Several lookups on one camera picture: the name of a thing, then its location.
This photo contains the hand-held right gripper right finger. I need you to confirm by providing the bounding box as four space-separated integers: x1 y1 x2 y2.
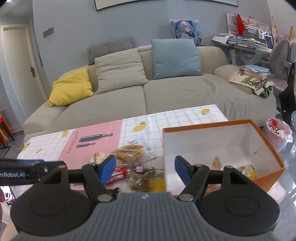
174 156 252 202

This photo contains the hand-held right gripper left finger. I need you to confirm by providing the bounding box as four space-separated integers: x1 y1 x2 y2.
38 155 121 202

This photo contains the red snack packet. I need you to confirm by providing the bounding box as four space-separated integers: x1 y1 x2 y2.
109 166 129 183

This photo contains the bread packet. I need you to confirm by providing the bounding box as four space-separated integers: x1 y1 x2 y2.
111 144 146 163

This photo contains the brown chocolate balls packet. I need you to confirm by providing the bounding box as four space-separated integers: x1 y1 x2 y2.
127 174 151 192

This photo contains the orange cardboard box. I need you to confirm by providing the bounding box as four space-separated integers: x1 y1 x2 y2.
162 119 286 197

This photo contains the bubble tea print packet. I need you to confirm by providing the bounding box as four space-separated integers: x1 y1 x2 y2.
90 152 109 164

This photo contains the yellow snack packet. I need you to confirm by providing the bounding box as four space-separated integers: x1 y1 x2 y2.
148 176 166 193

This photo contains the triangular snack packet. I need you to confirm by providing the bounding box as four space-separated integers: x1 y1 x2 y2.
211 156 222 171

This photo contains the red stool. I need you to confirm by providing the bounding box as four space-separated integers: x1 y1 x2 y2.
0 113 15 149

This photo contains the lemon print tablecloth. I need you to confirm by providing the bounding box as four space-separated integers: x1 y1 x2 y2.
17 104 229 191

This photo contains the colourful printed snack packet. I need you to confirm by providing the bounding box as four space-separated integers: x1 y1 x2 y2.
238 164 258 180

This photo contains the beige sofa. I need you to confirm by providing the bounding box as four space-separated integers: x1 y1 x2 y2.
23 46 277 142

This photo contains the yellow pillow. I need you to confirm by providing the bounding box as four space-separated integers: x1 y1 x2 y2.
48 68 94 107

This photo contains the beige pillow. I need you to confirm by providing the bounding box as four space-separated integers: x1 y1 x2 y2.
94 48 149 95

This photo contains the white door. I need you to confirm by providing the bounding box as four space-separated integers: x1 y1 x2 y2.
0 24 41 130

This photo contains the pile of books and bags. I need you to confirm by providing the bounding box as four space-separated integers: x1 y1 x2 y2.
229 70 274 99

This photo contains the light blue pillow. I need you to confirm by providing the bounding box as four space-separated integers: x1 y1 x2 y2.
150 38 204 80

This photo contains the grey pillow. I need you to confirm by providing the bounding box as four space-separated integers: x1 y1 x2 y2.
88 36 134 66

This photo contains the stack of books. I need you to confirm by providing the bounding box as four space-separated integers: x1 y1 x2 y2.
240 65 271 80

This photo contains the white desk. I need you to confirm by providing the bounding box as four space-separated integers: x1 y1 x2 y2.
213 35 273 67

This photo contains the black garment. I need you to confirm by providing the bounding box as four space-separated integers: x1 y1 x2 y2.
279 62 296 126

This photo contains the anime print pillow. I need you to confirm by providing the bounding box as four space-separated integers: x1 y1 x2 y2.
170 19 205 47

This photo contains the pile of books and papers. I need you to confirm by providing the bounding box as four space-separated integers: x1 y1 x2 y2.
211 34 271 50

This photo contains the grey office chair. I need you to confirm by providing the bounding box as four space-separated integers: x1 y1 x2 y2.
269 38 296 91

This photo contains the white desk shelf organizer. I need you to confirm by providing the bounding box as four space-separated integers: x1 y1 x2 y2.
226 13 272 37

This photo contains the framed wall picture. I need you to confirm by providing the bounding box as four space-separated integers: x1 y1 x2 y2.
94 0 238 11

